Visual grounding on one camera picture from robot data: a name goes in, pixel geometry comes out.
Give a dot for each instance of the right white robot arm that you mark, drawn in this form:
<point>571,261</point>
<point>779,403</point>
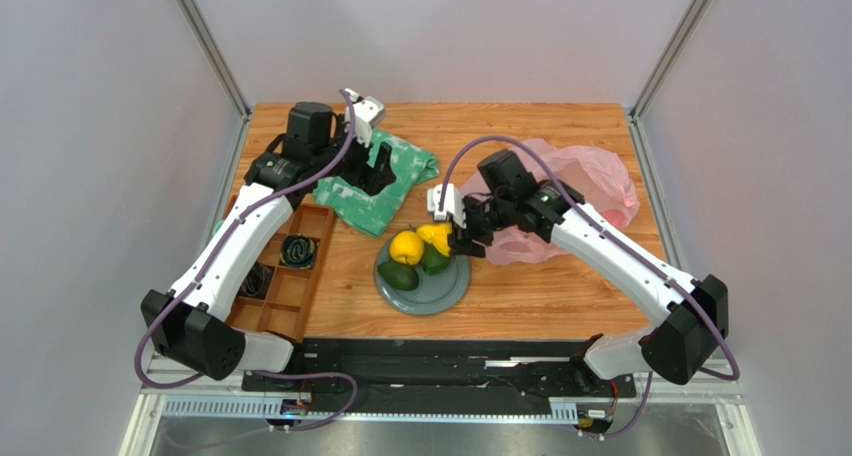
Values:
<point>688,318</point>

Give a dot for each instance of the dark rolled sock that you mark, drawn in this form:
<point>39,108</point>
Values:
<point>298,252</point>

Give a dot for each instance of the green lime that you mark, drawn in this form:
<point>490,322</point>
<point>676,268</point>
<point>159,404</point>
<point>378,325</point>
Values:
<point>433,262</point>

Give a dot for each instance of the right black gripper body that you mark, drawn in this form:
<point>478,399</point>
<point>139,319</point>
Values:
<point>470,222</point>

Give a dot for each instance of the yellow fake fruit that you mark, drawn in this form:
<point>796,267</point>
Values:
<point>437,234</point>

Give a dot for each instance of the dark green avocado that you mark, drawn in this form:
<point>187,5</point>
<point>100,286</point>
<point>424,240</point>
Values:
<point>399,276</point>

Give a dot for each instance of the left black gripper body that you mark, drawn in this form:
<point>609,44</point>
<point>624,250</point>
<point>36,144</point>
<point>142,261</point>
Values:
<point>353,159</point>

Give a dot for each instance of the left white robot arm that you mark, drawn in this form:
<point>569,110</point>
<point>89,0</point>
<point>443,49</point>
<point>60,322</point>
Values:
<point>188,323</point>

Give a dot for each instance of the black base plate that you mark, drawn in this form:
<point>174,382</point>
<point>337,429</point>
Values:
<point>441,376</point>

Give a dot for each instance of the pink plastic bag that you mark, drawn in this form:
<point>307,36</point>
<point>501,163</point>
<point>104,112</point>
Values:
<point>598,174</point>

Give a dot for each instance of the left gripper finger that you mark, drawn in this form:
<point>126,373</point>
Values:
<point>381,174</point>
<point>357,181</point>

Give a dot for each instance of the green white cloth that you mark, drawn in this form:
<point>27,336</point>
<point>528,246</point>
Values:
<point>371,214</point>

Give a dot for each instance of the grey round plate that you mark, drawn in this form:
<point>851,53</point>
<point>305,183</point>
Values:
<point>434,293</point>

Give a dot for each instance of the yellow lemon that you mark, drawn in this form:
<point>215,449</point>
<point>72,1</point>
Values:
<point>407,248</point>

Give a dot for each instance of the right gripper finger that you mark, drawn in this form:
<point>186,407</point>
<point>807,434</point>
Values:
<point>474,247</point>
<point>458,240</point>

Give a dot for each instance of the aluminium frame rail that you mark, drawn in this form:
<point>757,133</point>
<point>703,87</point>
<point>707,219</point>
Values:
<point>707,416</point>

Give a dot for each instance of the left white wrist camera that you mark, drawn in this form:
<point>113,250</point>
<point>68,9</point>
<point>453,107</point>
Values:
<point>364,116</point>

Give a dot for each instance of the brown wooden divided tray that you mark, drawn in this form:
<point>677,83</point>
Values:
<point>281,299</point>

